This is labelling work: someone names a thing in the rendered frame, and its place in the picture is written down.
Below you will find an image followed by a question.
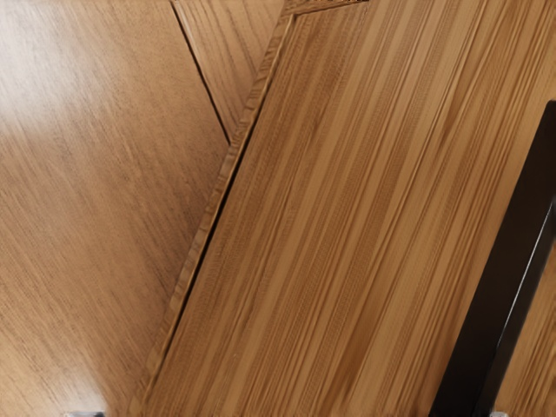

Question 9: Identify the wooden drawer cabinet black handle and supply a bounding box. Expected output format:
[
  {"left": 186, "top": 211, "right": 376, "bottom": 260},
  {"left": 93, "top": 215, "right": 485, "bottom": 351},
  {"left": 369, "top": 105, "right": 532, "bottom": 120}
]
[{"left": 139, "top": 0, "right": 556, "bottom": 417}]

